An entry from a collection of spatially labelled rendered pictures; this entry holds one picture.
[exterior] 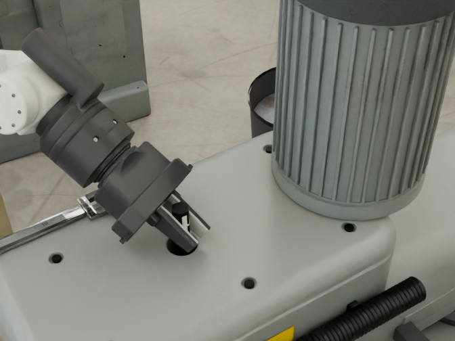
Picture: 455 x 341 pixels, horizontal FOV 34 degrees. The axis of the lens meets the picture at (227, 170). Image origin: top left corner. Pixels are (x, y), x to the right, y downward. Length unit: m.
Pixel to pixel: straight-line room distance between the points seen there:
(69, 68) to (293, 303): 0.36
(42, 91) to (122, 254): 0.21
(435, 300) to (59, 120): 0.63
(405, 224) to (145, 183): 0.43
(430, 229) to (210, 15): 3.92
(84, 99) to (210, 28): 3.99
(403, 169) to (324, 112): 0.13
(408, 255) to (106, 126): 0.48
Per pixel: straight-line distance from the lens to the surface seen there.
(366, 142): 0.85
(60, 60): 0.85
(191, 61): 4.51
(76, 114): 0.84
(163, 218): 0.85
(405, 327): 1.16
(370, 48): 0.77
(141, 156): 0.86
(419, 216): 1.14
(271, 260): 0.88
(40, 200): 3.72
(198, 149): 3.88
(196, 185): 0.96
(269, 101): 3.37
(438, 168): 1.22
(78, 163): 0.84
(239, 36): 4.72
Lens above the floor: 2.56
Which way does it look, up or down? 43 degrees down
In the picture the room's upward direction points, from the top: straight up
